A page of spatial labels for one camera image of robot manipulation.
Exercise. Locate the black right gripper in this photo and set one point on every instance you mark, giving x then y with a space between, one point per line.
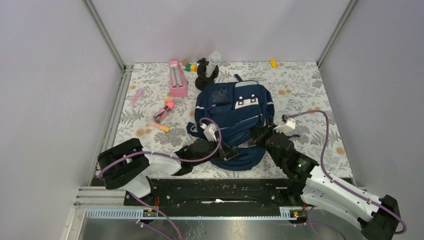
260 133

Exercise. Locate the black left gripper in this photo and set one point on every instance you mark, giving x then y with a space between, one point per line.
225 152

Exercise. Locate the navy blue backpack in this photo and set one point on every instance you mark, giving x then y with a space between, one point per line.
234 107

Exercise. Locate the pink-capped marker tube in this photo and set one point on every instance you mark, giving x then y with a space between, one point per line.
163 113

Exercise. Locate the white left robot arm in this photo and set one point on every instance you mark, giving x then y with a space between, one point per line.
123 166

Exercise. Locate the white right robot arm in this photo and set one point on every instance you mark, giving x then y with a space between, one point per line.
376 217

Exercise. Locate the orange yellow highlighter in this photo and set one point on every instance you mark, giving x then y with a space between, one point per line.
160 127

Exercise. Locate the yellow block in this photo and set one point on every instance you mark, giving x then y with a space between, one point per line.
273 63

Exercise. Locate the black round stand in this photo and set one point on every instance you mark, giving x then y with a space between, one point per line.
202 81

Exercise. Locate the pink rack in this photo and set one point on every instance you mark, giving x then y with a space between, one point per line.
178 83

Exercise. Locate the white cylinder on stand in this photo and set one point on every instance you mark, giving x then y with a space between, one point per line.
213 60

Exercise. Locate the green block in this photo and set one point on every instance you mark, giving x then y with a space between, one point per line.
188 67

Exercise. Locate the purple block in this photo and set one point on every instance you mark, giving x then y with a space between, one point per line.
202 61

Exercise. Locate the brown round block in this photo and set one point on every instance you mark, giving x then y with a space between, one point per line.
185 62

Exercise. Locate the pink highlighter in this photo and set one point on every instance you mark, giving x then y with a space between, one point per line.
136 96

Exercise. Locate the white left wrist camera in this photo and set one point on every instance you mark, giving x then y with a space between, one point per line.
210 132

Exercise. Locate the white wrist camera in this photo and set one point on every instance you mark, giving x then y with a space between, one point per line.
210 132
286 127

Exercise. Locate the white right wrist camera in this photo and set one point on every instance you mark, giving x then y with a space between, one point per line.
286 127

